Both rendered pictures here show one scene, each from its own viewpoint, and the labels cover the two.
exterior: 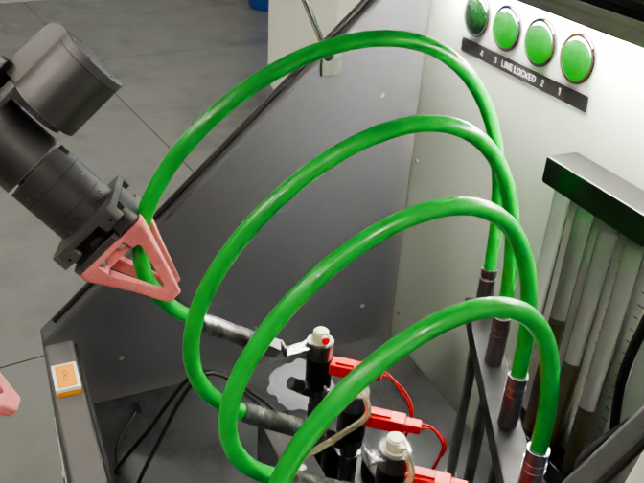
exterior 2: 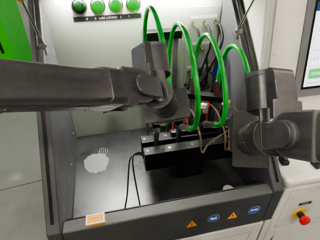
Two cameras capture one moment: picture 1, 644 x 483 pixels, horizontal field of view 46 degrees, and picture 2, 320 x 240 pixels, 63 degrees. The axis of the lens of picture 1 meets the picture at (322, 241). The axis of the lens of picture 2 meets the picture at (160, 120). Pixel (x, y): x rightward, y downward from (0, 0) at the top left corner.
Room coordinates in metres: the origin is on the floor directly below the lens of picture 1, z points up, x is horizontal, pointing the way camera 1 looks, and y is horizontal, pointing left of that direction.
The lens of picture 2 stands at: (0.45, 0.66, 1.60)
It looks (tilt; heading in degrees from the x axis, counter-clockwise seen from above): 37 degrees down; 283
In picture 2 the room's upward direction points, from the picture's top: straight up
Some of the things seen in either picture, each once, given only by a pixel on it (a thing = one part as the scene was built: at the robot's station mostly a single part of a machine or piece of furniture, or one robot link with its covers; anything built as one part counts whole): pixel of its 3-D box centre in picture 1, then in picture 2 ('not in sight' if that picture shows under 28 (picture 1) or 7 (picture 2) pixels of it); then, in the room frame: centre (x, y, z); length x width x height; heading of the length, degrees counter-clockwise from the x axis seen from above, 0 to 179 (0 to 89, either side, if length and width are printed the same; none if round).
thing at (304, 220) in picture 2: not in sight; (302, 217); (0.09, 0.06, 0.80); 0.05 x 0.04 x 0.05; 25
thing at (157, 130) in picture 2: (307, 419); (156, 139); (0.62, 0.01, 1.01); 0.05 x 0.03 x 0.21; 115
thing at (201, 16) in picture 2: not in sight; (202, 48); (0.52, -0.35, 1.20); 0.13 x 0.03 x 0.31; 25
